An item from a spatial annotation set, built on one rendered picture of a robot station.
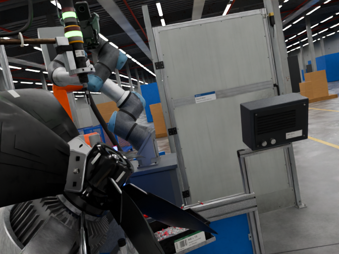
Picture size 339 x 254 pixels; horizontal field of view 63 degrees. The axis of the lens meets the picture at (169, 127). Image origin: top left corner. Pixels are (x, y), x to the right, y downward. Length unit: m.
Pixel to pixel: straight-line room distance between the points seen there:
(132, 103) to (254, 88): 1.54
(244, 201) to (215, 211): 0.13
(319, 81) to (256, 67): 10.38
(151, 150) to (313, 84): 11.85
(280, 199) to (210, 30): 1.81
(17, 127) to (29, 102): 0.30
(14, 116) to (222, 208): 0.95
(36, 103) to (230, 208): 0.88
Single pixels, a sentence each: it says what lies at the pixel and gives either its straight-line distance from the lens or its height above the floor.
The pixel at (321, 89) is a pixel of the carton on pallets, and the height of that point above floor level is 0.43.
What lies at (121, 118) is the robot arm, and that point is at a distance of 1.54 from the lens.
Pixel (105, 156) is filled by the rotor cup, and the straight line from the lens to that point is 0.65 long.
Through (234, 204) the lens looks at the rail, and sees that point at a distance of 1.28.
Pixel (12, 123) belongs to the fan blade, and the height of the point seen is 1.35.
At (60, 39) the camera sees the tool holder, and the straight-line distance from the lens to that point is 0.79.
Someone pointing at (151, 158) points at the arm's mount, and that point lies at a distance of 1.50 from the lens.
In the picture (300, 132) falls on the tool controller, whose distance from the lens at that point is 1.32.
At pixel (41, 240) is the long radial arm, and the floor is 1.13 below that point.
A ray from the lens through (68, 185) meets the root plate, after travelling 0.64.
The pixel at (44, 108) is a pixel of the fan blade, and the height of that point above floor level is 1.38.
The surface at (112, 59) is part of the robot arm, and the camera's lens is 1.22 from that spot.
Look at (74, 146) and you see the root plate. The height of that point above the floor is 1.26.
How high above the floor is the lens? 1.34
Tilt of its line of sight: 6 degrees down
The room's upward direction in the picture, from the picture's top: 11 degrees counter-clockwise
